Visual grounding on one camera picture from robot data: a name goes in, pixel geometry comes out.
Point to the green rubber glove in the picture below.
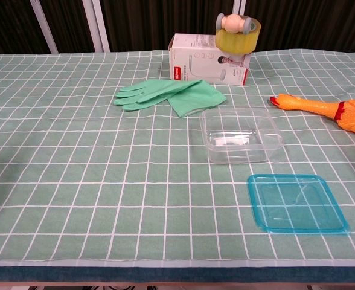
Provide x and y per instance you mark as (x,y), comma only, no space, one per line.
(189,96)

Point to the dark blue under cloth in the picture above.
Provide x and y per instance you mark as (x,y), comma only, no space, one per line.
(135,274)

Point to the white frame post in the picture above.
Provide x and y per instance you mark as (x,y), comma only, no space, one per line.
(239,6)
(99,27)
(46,30)

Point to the yellowish clear tape roll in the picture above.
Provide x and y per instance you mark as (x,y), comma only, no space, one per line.
(235,43)

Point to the white red product box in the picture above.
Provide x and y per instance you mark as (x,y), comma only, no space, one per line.
(201,66)

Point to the clear plastic container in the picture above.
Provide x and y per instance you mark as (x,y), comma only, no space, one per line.
(241,136)

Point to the green white checked tablecloth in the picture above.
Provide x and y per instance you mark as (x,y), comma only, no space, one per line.
(75,181)

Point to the black curtain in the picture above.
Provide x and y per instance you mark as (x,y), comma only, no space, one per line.
(165,24)

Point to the blue transparent lid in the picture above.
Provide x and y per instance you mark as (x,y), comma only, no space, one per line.
(298,205)

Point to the beige grey toy dumbbell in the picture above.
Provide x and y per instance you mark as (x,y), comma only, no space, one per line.
(232,23)

